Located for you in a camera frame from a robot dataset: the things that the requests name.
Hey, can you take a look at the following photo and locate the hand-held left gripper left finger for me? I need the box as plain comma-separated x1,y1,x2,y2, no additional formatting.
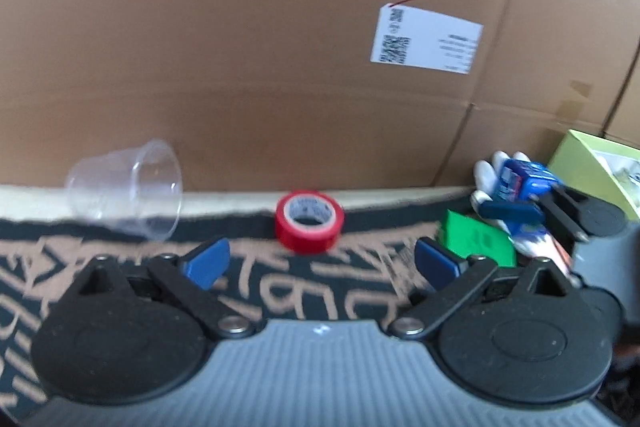
55,237,254,340

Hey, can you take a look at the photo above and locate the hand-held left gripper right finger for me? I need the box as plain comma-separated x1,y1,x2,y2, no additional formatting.
389,237,583,340

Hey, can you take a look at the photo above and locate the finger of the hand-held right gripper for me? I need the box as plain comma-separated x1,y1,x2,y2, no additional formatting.
480,186,589,241

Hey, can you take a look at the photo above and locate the small blue box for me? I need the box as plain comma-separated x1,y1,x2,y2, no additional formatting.
495,159,563,204

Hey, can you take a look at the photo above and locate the light green box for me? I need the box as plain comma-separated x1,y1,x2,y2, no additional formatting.
547,129,640,221

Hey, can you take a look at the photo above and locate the white packet orange blue print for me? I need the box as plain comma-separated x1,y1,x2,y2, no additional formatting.
512,224,573,276

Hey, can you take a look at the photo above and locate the green flat box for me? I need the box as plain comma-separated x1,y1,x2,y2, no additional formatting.
436,208,517,269

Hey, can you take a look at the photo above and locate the red tape roll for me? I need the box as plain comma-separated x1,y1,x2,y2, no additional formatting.
274,191,346,255

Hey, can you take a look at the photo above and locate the dark patterned rug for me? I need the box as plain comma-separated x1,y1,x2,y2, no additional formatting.
0,194,576,427

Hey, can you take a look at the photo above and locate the clear plastic cup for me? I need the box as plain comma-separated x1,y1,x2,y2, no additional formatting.
65,138,185,242

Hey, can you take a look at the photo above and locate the white shipping label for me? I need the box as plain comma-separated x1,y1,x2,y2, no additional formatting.
370,4,485,75

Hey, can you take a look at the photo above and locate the large brown cardboard box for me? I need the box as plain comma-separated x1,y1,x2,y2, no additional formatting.
0,0,640,198

